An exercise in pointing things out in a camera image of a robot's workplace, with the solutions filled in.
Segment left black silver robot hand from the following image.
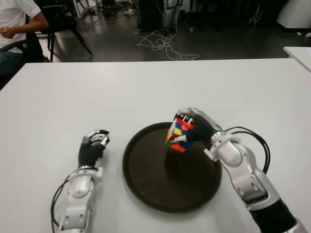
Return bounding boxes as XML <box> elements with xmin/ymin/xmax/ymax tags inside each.
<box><xmin>77</xmin><ymin>130</ymin><xmax>110</xmax><ymax>169</ymax></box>

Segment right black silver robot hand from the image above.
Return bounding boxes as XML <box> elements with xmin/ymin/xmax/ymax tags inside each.
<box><xmin>167</xmin><ymin>106</ymin><xmax>225</xmax><ymax>151</ymax></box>

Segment multicoloured Rubik's cube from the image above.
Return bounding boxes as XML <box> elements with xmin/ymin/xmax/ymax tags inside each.
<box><xmin>165</xmin><ymin>117</ymin><xmax>196</xmax><ymax>153</ymax></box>

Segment dark brown round plate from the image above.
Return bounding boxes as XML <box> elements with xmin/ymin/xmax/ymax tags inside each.
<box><xmin>122</xmin><ymin>122</ymin><xmax>223</xmax><ymax>214</ymax></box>

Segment black wheeled equipment rack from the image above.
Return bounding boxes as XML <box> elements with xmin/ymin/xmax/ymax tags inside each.
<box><xmin>184</xmin><ymin>0</ymin><xmax>277</xmax><ymax>33</ymax></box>

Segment black office armchair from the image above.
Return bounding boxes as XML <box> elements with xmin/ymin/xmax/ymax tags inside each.
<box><xmin>0</xmin><ymin>31</ymin><xmax>51</xmax><ymax>63</ymax></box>

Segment white side table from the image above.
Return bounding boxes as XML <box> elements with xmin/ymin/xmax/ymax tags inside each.
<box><xmin>283</xmin><ymin>46</ymin><xmax>311</xmax><ymax>72</ymax></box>

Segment black cabinet on casters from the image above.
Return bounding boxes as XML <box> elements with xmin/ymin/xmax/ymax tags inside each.
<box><xmin>138</xmin><ymin>0</ymin><xmax>166</xmax><ymax>33</ymax></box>

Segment black four-legged chair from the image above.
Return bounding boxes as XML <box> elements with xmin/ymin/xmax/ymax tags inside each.
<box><xmin>36</xmin><ymin>0</ymin><xmax>93</xmax><ymax>61</ymax></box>

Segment white machine housing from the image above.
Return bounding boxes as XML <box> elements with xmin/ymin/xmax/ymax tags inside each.
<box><xmin>276</xmin><ymin>0</ymin><xmax>311</xmax><ymax>33</ymax></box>

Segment seated person in white shirt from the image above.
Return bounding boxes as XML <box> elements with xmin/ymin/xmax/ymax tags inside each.
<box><xmin>0</xmin><ymin>0</ymin><xmax>51</xmax><ymax>84</ymax></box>

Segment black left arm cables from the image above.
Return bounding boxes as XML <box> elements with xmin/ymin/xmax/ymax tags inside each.
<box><xmin>50</xmin><ymin>177</ymin><xmax>71</xmax><ymax>231</ymax></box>

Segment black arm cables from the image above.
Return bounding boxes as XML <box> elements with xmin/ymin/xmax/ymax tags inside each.
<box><xmin>50</xmin><ymin>177</ymin><xmax>71</xmax><ymax>231</ymax></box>
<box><xmin>225</xmin><ymin>126</ymin><xmax>270</xmax><ymax>174</ymax></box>

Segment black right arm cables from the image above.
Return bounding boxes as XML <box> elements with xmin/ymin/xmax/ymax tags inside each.
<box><xmin>225</xmin><ymin>126</ymin><xmax>270</xmax><ymax>174</ymax></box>

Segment tangled white floor cable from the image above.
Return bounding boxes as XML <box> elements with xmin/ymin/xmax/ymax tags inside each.
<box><xmin>125</xmin><ymin>21</ymin><xmax>200</xmax><ymax>61</ymax></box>

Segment white desk frame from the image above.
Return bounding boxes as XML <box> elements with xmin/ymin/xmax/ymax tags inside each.
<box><xmin>72</xmin><ymin>0</ymin><xmax>94</xmax><ymax>19</ymax></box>

